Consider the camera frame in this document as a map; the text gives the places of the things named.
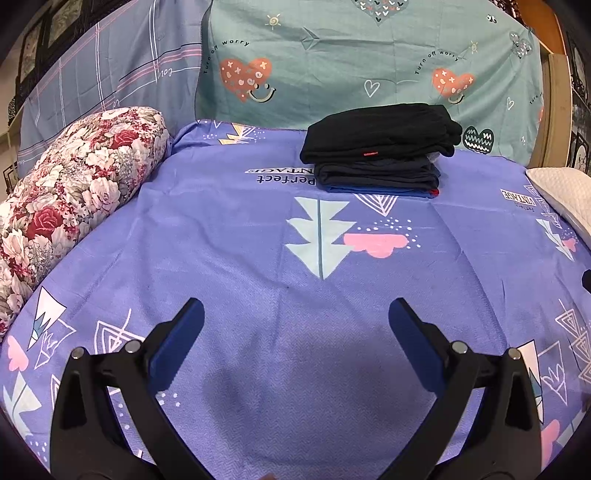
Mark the white textured pillow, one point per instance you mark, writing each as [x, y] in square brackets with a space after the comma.
[565, 194]

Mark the purple printed bedsheet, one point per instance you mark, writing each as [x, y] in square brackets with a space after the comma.
[258, 230]

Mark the folded dark navy pants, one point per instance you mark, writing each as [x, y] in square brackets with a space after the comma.
[378, 173]

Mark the black pants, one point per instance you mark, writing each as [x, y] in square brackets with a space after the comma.
[383, 134]

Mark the folded blue pants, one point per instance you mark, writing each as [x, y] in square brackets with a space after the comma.
[369, 190]

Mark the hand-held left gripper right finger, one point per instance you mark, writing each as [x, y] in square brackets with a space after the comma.
[415, 341]

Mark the floral pillow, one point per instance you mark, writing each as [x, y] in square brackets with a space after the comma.
[69, 184]

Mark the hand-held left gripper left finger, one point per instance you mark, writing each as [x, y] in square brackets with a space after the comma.
[178, 341]

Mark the grey-blue plaid sheet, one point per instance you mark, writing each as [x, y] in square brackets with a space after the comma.
[115, 55]

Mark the wooden bed frame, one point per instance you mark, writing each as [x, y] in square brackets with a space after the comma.
[556, 92]

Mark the dark framed picture panel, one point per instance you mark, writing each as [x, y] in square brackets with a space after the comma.
[581, 101]
[34, 41]

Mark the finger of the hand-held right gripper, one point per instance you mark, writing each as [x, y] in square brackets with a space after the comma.
[587, 280]

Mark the green heart-print sheet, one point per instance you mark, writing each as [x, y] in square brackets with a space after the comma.
[323, 69]

